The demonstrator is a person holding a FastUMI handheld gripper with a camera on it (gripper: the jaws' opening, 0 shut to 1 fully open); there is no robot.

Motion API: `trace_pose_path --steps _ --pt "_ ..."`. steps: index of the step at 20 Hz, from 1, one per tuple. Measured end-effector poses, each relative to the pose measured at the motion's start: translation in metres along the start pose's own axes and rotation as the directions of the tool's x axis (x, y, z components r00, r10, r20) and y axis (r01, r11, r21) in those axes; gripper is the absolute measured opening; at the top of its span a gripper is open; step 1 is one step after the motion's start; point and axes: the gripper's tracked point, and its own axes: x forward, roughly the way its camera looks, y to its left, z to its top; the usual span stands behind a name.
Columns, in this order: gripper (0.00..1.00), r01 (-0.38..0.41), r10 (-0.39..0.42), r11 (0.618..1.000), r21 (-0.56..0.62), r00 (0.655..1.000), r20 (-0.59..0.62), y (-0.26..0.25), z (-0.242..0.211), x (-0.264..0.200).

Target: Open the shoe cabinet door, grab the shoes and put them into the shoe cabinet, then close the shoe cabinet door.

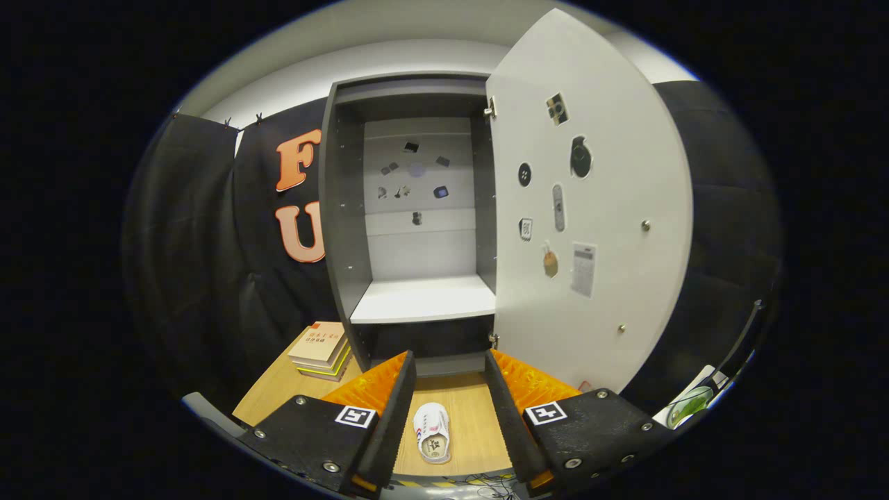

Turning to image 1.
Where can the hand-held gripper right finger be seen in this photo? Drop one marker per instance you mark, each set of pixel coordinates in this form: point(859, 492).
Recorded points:
point(514, 430)

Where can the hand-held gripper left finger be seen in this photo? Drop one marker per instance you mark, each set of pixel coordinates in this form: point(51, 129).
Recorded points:
point(389, 430)

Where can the white shoe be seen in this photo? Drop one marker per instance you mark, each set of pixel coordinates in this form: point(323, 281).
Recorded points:
point(432, 434)

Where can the grey shoe cabinet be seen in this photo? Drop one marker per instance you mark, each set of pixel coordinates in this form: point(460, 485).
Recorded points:
point(344, 229)

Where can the beige shoe cabinet door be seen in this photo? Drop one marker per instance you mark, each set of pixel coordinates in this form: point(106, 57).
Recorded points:
point(611, 173)

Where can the yellow black hazard tape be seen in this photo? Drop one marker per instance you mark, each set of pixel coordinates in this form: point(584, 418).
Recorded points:
point(424, 482)

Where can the beige orange book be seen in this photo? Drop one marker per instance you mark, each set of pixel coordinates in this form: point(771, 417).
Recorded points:
point(319, 344)

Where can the green bowl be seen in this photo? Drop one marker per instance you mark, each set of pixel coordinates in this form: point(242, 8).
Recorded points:
point(691, 404)

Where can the black backdrop cloth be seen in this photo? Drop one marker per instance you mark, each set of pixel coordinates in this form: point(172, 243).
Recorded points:
point(208, 243)

